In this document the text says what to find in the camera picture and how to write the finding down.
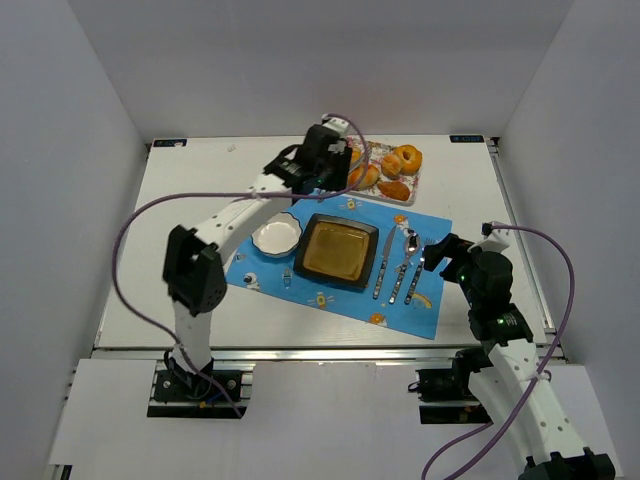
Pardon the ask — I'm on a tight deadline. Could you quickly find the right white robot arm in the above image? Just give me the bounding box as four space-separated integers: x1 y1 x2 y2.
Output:
422 225 616 479

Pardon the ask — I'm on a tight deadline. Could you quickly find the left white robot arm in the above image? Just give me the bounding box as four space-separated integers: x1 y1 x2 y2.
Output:
163 117 351 376

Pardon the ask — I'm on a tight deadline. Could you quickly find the large orange twisted bread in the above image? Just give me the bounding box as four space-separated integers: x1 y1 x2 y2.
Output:
347 163 380 191

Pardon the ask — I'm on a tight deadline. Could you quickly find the blue cartoon placemat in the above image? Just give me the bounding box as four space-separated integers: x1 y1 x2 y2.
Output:
226 196 453 340

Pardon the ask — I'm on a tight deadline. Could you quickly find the floral rectangular tray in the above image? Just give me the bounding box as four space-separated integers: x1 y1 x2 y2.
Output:
348 136 424 205

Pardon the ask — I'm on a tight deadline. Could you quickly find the small round roll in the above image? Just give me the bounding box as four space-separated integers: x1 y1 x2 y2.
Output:
380 153 404 180

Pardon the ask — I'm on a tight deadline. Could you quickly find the brown flaky pastry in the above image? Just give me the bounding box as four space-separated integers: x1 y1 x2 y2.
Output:
377 181 411 202

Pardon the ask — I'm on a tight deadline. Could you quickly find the white scalloped bowl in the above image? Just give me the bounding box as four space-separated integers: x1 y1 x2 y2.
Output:
251 212 302 258

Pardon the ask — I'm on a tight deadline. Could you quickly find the black square plate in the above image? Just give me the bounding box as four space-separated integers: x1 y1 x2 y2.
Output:
293 213 379 290

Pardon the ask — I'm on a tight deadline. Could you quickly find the right blue table label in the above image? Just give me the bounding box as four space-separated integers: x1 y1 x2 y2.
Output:
449 134 485 143

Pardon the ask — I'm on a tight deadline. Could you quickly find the blue table label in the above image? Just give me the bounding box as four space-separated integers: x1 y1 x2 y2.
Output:
152 138 187 148
449 134 485 143

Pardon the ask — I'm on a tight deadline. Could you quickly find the left blue table label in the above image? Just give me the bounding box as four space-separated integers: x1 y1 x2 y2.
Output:
152 138 187 148

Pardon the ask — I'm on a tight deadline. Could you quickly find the fork with patterned handle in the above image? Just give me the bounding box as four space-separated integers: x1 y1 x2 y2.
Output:
404 237 436 305

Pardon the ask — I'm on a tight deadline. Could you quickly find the spoon with patterned handle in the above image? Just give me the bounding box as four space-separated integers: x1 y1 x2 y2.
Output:
389 229 421 305

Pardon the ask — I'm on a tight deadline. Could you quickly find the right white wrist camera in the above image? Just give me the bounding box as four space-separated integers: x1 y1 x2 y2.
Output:
480 222 511 253

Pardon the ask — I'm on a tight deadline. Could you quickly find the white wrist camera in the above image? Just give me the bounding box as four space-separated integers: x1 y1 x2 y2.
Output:
321 114 350 136
480 222 511 253

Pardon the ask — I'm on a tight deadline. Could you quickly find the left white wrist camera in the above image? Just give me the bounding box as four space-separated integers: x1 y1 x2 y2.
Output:
321 114 350 136

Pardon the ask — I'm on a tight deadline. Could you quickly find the knife with patterned handle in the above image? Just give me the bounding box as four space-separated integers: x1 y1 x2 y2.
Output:
372 225 397 300

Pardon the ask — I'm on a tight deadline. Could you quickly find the bagel ring bread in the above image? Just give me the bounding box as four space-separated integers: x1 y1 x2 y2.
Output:
393 145 423 175

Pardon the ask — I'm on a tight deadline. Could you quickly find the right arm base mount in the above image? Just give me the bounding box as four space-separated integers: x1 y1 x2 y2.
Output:
407 347 492 425

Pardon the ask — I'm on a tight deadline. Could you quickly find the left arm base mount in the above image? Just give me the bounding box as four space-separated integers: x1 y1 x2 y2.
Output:
147 351 252 420

